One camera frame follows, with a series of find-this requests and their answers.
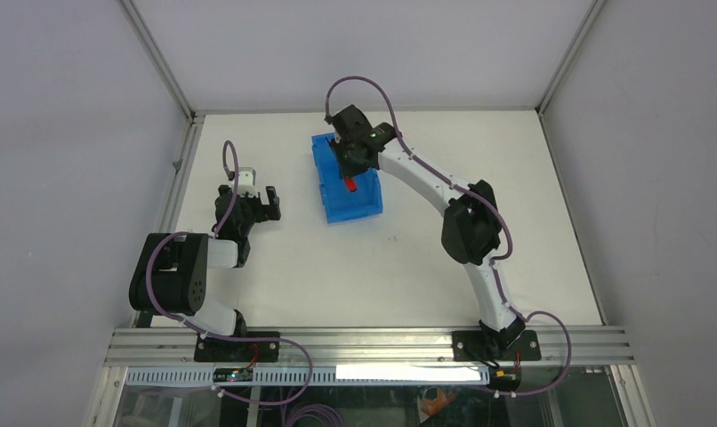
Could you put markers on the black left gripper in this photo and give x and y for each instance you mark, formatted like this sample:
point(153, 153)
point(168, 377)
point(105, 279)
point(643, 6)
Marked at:
point(264, 212)

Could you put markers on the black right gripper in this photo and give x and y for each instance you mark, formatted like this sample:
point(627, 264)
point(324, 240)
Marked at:
point(347, 171)

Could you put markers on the red handled screwdriver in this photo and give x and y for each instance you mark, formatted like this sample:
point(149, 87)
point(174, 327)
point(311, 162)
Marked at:
point(350, 184)

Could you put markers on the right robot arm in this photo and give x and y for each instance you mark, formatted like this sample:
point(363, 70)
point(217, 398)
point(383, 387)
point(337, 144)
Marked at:
point(472, 228)

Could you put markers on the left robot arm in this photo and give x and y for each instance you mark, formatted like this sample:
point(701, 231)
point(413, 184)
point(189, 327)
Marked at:
point(170, 277)

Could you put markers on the blue plastic bin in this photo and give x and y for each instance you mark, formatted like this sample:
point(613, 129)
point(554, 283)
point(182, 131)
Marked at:
point(344, 203)

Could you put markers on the orange object under table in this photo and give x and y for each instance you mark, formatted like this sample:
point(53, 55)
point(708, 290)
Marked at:
point(433, 399)

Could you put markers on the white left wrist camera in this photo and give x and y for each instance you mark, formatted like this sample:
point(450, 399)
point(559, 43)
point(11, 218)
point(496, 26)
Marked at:
point(243, 182)

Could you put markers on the aluminium left frame post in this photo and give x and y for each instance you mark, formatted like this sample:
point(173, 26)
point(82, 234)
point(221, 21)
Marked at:
point(158, 60)

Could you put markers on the aluminium frame post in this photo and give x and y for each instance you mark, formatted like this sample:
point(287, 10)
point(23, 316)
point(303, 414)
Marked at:
point(158, 60)
point(569, 56)

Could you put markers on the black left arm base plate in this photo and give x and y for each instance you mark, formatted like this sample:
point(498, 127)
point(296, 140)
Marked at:
point(264, 348)

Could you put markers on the aluminium front rail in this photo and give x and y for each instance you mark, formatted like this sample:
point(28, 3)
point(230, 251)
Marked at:
point(581, 346)

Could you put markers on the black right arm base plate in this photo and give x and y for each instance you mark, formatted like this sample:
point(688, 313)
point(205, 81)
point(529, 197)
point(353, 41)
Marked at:
point(471, 345)

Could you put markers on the white slotted cable duct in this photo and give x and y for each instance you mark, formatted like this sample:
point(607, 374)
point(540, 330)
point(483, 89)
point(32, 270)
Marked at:
point(340, 375)

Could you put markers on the aluminium right frame post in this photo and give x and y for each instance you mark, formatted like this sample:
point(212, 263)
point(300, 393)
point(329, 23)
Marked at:
point(569, 56)

